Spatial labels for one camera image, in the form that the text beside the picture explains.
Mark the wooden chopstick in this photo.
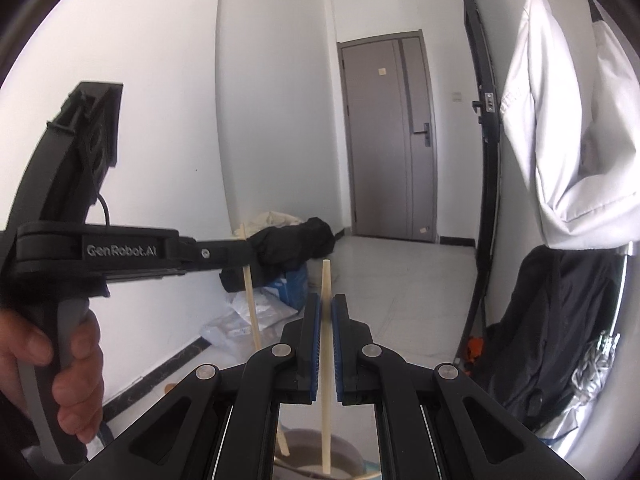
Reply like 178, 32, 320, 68
319, 259, 333, 476
234, 224, 292, 456

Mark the person's left hand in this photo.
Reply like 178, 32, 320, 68
0, 306, 106, 444

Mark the teal plaid placemat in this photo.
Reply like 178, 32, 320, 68
352, 463, 382, 480

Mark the orange black tool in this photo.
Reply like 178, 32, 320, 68
462, 336, 485, 376

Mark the white grey utensil holder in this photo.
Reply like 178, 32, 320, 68
271, 428, 368, 479

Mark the grey plastic parcel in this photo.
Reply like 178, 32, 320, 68
200, 310, 286, 362

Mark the white plastic parcel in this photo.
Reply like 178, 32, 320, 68
228, 289, 297, 330

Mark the silver folded umbrella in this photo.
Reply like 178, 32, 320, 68
536, 242, 639, 458

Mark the black backpack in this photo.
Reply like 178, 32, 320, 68
471, 246, 622, 431

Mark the black jacket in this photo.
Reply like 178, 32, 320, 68
247, 217, 335, 288

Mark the cream cloth bundle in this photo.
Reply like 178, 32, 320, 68
233, 210, 304, 238

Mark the white hanging bag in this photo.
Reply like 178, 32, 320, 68
500, 0, 639, 250

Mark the grey entrance door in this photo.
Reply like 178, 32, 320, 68
338, 32, 437, 243

